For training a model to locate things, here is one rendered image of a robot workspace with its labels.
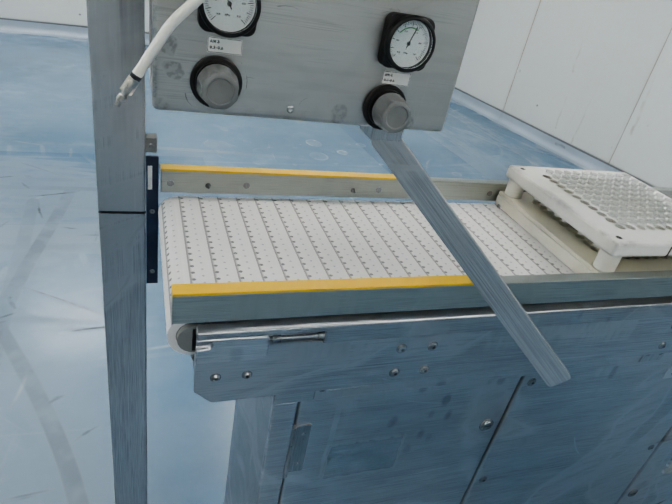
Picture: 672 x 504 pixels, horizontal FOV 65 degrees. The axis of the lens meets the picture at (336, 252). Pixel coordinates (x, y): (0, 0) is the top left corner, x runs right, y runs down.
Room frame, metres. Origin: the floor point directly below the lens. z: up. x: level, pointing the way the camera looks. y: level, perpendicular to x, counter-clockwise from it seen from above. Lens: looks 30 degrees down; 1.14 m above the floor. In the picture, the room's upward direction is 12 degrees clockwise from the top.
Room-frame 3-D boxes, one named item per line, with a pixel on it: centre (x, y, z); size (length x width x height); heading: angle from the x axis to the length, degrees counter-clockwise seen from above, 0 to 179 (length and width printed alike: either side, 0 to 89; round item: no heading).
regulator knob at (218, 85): (0.34, 0.10, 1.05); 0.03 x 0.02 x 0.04; 114
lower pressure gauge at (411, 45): (0.39, -0.02, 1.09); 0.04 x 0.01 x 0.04; 114
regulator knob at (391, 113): (0.38, -0.02, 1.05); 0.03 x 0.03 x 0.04; 24
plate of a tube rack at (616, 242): (0.76, -0.40, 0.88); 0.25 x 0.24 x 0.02; 23
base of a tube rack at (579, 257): (0.76, -0.40, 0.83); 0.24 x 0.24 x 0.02; 23
